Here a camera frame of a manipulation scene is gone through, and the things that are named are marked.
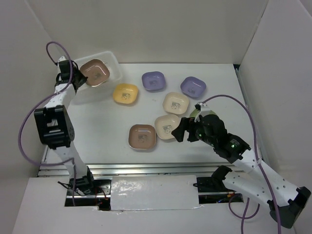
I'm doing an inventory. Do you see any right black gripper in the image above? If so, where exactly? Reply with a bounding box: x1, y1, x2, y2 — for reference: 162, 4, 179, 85
171, 116, 216, 146

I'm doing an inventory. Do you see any brown panda plate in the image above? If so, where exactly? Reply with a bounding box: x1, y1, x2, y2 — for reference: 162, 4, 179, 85
128, 124, 156, 151
80, 59, 110, 87

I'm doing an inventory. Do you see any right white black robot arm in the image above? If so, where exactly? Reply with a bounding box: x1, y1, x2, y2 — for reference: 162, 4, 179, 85
172, 114, 311, 229

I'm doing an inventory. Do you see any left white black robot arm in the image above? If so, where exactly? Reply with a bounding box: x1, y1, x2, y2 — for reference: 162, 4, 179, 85
34, 56, 96, 195

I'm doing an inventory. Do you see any white perforated plastic bin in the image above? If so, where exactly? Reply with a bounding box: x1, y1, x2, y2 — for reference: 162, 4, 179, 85
72, 51, 123, 105

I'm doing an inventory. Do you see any green panda plate right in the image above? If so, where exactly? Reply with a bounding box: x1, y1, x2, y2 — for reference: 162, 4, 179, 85
189, 109, 216, 117

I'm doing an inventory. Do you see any cream panda plate lower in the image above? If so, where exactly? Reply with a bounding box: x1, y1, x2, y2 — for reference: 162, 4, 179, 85
155, 114, 180, 140

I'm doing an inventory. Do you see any cream panda plate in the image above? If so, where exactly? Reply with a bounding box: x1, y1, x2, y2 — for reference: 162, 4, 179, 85
155, 114, 180, 140
162, 92, 189, 115

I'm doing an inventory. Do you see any cream panda plate upper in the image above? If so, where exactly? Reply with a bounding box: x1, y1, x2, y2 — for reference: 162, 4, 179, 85
162, 92, 189, 115

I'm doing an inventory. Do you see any purple panda plate right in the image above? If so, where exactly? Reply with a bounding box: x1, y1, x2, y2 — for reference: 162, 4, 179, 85
180, 77, 207, 99

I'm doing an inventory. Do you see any purple panda plate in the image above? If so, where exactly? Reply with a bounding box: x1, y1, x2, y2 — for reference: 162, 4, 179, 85
141, 71, 166, 92
180, 77, 207, 99

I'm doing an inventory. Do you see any yellow panda plate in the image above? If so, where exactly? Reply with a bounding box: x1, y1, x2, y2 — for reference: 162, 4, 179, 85
113, 83, 138, 105

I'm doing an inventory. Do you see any purple panda plate left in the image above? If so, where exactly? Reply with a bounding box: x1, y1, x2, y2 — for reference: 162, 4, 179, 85
141, 71, 166, 92

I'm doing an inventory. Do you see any white foil covered panel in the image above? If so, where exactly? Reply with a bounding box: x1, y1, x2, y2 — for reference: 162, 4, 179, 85
110, 175, 199, 211

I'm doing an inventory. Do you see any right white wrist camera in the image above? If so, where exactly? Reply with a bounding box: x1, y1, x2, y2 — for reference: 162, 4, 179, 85
195, 102, 212, 122

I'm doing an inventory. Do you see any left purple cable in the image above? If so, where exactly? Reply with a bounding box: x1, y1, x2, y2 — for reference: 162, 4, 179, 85
18, 41, 78, 207

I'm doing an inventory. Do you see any aluminium rail frame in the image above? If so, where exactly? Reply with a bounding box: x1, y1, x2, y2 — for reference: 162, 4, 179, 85
36, 63, 264, 208

